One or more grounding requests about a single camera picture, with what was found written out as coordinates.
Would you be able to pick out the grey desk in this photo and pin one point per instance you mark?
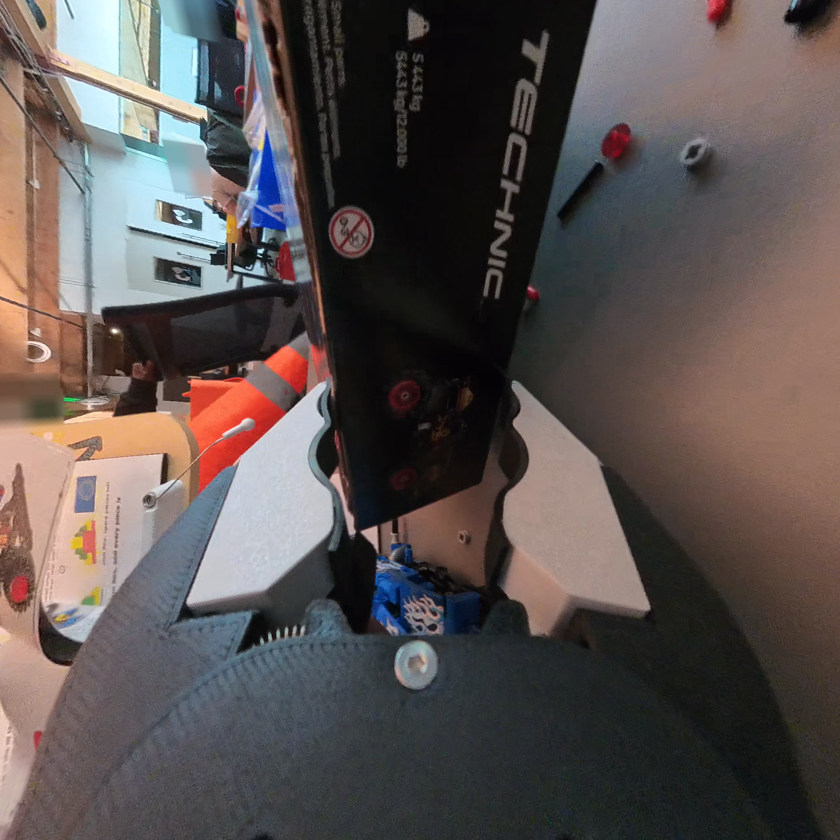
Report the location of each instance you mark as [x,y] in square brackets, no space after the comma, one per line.
[709,394]

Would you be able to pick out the blue storage bin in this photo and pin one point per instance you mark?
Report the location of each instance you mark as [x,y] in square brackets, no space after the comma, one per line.
[269,184]

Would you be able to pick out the orange striped cone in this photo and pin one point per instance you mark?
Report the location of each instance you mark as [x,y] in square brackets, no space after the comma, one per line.
[250,394]

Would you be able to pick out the blue black brick truck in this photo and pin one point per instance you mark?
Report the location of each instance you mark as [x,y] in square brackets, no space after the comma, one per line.
[420,604]

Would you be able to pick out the scattered small brick pieces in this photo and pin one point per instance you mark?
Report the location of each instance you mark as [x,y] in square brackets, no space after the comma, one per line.
[614,141]

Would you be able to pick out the black office chair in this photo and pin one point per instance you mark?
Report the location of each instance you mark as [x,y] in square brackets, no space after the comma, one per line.
[197,328]

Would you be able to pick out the instruction booklet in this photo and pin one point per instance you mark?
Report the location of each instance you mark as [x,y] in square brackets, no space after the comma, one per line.
[79,551]

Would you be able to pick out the monster truck set box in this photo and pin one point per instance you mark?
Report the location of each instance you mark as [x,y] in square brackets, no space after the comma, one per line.
[420,197]

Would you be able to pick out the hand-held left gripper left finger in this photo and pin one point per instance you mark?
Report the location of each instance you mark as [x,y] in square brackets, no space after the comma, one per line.
[263,525]

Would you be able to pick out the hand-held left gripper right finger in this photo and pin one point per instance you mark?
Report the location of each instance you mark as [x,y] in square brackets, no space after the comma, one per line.
[571,525]

